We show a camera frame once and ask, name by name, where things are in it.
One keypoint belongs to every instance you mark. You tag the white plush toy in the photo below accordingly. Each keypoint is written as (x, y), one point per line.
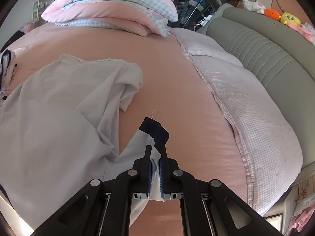
(254, 6)

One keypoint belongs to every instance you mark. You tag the pink bed sheet mattress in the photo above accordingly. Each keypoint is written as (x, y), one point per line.
(172, 93)

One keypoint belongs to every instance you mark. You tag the black bag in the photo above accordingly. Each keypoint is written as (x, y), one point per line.
(18, 34)

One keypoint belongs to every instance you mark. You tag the white black wardrobe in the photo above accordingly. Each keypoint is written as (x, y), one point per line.
(192, 2)

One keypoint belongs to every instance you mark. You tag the grey padded headboard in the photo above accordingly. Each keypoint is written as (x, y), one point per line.
(279, 57)

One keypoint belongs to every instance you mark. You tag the yellow plush toy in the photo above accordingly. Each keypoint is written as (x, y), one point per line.
(287, 18)

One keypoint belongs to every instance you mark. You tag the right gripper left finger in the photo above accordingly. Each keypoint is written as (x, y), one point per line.
(102, 208)

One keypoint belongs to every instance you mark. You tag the white wire shelf rack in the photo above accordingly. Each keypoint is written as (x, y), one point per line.
(38, 7)

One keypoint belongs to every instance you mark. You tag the orange plush toy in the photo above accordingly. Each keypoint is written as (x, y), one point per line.
(273, 14)

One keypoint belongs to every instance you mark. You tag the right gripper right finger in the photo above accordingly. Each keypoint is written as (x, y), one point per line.
(209, 208)

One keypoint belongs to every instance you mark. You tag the white navy-trimmed jacket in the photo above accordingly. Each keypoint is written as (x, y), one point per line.
(60, 130)

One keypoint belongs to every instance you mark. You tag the white navy-trimmed pants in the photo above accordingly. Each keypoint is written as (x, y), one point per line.
(8, 69)

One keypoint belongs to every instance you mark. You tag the folded pink checkered quilt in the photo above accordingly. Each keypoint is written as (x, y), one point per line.
(141, 17)

